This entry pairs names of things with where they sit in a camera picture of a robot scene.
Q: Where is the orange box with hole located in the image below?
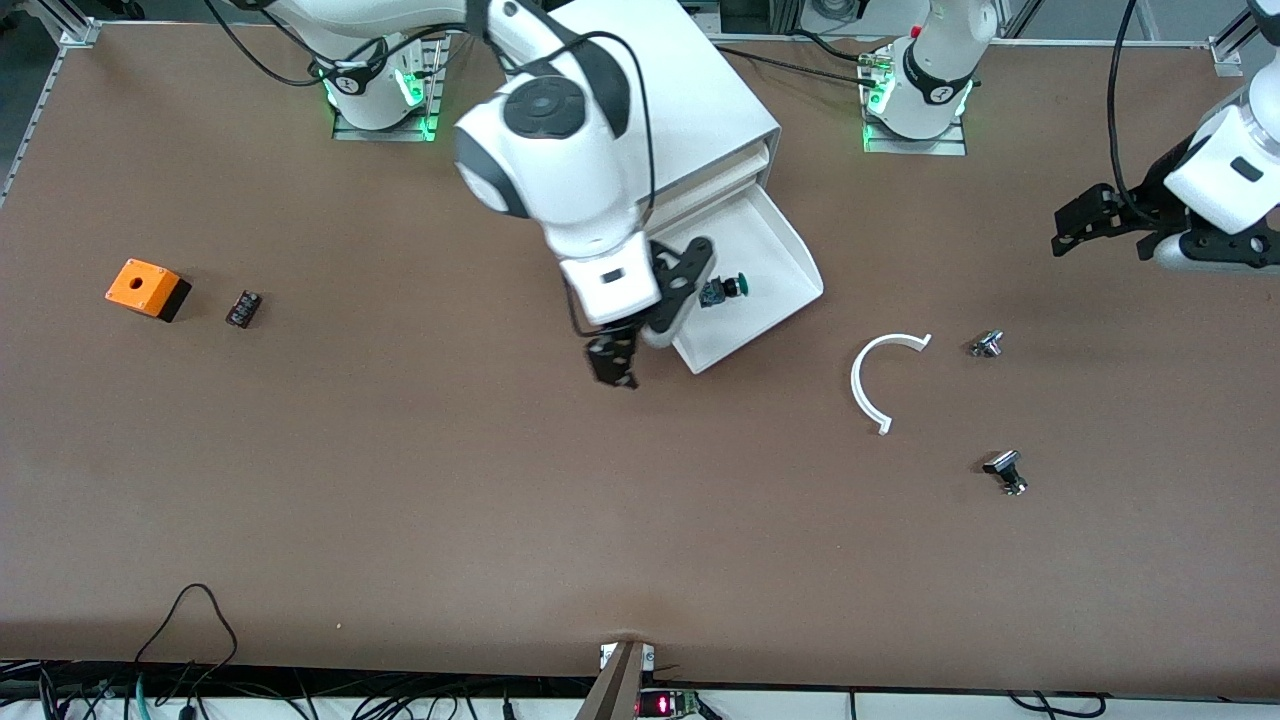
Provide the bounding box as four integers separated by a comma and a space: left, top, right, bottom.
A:
105, 258, 191, 323

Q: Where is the black looped cable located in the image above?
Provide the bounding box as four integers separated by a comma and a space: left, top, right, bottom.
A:
135, 583, 239, 701

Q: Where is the black cables to base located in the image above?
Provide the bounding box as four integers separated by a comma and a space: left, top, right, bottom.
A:
715, 28, 883, 85

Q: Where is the white high drawer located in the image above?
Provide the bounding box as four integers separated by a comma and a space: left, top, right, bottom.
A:
650, 140, 771, 219

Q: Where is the white drawer cabinet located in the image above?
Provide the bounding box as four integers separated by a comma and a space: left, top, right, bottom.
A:
540, 0, 781, 241

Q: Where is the device with red light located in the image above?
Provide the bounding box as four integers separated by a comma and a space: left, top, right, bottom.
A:
638, 688, 703, 720

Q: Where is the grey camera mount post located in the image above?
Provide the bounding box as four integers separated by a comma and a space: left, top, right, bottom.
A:
575, 640, 656, 720

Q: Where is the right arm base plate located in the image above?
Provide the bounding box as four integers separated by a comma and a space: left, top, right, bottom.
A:
332, 35, 443, 142

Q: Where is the black and silver switch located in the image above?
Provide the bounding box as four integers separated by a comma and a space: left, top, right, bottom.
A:
982, 450, 1029, 497

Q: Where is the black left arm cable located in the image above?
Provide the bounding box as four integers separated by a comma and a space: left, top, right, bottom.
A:
1107, 0, 1143, 211

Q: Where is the white low drawer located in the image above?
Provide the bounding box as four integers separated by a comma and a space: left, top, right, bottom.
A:
655, 183, 825, 375

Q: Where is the white curved plastic arc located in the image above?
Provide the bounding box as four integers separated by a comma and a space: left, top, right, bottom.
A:
850, 333, 933, 436

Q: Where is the aluminium frame rail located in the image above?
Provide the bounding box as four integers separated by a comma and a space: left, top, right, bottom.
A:
0, 20, 101, 206

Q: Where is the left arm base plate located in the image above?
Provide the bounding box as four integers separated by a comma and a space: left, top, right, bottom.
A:
862, 55, 968, 156

